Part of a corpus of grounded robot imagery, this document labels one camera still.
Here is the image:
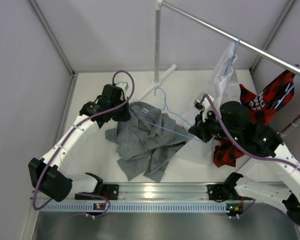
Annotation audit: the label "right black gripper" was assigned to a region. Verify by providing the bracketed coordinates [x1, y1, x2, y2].
[188, 108, 240, 144]

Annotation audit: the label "light blue hanger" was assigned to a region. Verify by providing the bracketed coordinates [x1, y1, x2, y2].
[141, 87, 201, 142]

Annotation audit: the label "grey button shirt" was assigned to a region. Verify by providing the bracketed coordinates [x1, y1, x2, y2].
[105, 101, 189, 183]

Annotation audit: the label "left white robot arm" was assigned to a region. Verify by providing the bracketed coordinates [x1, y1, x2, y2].
[28, 82, 130, 202]

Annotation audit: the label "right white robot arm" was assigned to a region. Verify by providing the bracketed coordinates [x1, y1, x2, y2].
[188, 98, 300, 226]

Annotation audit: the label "white hanging shirt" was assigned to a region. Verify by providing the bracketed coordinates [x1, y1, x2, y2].
[175, 42, 241, 165]

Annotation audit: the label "red black plaid shirt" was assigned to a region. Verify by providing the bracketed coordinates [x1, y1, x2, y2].
[213, 70, 296, 168]

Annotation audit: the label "blue hanger under red shirt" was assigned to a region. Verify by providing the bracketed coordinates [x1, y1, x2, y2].
[274, 79, 300, 109]

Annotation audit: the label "blue hanger under white shirt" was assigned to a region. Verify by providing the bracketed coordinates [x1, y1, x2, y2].
[232, 37, 241, 59]

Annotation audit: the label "white rack foot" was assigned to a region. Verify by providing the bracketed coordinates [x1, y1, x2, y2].
[136, 64, 177, 101]

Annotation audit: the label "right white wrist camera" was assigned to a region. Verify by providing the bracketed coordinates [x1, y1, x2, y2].
[194, 93, 216, 125]

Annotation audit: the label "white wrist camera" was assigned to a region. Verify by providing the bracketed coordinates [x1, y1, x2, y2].
[194, 93, 216, 125]
[115, 81, 129, 91]

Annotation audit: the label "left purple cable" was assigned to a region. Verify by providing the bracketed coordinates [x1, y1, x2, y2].
[32, 70, 136, 220]

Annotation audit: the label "purple cable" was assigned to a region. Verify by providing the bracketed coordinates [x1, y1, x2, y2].
[199, 93, 300, 226]
[32, 70, 136, 220]

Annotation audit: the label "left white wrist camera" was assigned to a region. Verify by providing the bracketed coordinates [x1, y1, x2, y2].
[115, 81, 129, 91]

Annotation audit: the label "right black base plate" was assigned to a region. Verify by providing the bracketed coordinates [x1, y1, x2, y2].
[207, 184, 229, 203]

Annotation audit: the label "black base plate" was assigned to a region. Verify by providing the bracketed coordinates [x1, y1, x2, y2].
[101, 184, 119, 201]
[207, 184, 229, 203]

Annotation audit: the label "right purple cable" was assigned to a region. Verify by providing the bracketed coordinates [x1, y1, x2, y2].
[199, 93, 300, 226]

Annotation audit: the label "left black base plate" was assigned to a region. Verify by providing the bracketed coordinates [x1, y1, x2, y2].
[101, 184, 119, 201]

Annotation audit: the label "aluminium mounting rail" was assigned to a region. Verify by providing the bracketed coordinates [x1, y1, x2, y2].
[29, 181, 288, 201]

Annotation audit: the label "slotted grey cable duct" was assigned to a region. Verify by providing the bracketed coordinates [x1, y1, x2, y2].
[42, 201, 231, 214]

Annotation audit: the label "silver clothes rack rail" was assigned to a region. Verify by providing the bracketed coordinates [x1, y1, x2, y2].
[156, 0, 300, 76]

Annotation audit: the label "white rack upright post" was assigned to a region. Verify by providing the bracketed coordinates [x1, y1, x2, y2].
[154, 0, 162, 77]

